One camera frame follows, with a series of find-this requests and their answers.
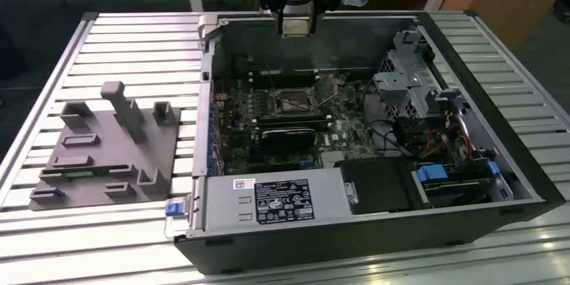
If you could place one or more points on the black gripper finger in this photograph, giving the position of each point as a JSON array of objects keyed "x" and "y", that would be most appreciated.
[
  {"x": 282, "y": 18},
  {"x": 315, "y": 18}
]

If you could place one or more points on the silver CPU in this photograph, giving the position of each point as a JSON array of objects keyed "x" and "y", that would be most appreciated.
[{"x": 298, "y": 28}]

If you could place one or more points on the metal locking lever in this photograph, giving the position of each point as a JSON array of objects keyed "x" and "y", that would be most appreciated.
[{"x": 328, "y": 99}]

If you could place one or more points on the CPU socket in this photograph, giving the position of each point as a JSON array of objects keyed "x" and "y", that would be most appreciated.
[{"x": 294, "y": 104}]

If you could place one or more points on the black RAM slot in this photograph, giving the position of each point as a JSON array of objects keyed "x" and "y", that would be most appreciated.
[
  {"x": 295, "y": 124},
  {"x": 290, "y": 118}
]

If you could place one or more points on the silver metal drive cage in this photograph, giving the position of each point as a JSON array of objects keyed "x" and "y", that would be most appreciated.
[{"x": 417, "y": 64}]

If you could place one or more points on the black graphics card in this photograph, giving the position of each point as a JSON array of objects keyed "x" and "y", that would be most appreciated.
[{"x": 287, "y": 139}]

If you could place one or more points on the green motherboard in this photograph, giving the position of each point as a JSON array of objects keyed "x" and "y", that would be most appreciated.
[{"x": 351, "y": 138}]

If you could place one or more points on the small silver heatsink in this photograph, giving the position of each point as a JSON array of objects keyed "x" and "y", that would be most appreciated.
[{"x": 332, "y": 159}]

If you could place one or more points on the wooden cabinet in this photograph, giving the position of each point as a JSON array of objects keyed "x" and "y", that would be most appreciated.
[{"x": 511, "y": 4}]

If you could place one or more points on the black drive bay box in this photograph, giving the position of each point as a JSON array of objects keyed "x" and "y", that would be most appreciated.
[{"x": 383, "y": 185}]

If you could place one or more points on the hard disk in blue carrier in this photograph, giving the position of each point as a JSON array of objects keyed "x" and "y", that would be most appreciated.
[{"x": 430, "y": 173}]

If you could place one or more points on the grey parts rack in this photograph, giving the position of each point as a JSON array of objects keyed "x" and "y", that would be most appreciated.
[{"x": 102, "y": 151}]

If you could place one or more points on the grey power supply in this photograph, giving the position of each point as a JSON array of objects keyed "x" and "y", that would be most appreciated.
[{"x": 222, "y": 205}]

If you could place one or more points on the blue plastic clip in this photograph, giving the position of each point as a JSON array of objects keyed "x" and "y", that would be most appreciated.
[{"x": 493, "y": 169}]

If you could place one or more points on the blue case latch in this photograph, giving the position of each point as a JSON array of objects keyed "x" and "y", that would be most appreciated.
[{"x": 175, "y": 208}]

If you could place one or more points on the green RAM stick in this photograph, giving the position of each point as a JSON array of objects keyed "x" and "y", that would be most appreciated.
[{"x": 84, "y": 172}]

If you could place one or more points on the black PC case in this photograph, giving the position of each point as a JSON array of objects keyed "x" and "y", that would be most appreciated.
[{"x": 311, "y": 245}]

